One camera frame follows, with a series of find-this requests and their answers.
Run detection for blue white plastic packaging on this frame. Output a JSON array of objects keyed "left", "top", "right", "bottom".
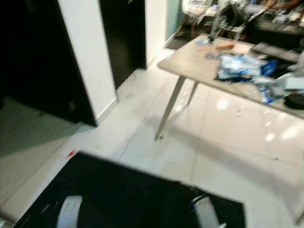
[{"left": 216, "top": 53, "right": 279, "bottom": 82}]

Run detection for plain black floor mat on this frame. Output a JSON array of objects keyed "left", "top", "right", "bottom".
[{"left": 12, "top": 152, "right": 247, "bottom": 228}]

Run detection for black door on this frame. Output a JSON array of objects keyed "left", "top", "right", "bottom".
[{"left": 99, "top": 0, "right": 147, "bottom": 89}]

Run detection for beige table with silver legs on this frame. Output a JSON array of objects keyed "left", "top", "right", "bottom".
[{"left": 154, "top": 34, "right": 304, "bottom": 141}]

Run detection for clear printed plastic bag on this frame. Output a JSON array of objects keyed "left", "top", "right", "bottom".
[{"left": 181, "top": 0, "right": 218, "bottom": 18}]

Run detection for small orange object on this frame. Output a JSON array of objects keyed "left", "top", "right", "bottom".
[{"left": 216, "top": 41, "right": 235, "bottom": 51}]

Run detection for grey black backpack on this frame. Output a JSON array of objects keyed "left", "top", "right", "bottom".
[{"left": 211, "top": 0, "right": 248, "bottom": 32}]

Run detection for small blue white wrapper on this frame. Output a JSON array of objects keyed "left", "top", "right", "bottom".
[{"left": 256, "top": 82, "right": 287, "bottom": 105}]

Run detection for flat black tray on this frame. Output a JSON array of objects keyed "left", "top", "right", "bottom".
[{"left": 250, "top": 41, "right": 301, "bottom": 63}]

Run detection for dark cluttered desk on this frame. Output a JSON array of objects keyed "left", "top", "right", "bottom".
[{"left": 242, "top": 12, "right": 304, "bottom": 50}]

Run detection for round black object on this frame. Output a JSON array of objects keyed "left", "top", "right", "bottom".
[{"left": 284, "top": 92, "right": 304, "bottom": 110}]

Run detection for small white box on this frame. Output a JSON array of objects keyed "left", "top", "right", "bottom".
[{"left": 285, "top": 76, "right": 304, "bottom": 92}]

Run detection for person in red shirt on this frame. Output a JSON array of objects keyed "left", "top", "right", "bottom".
[{"left": 265, "top": 0, "right": 304, "bottom": 11}]

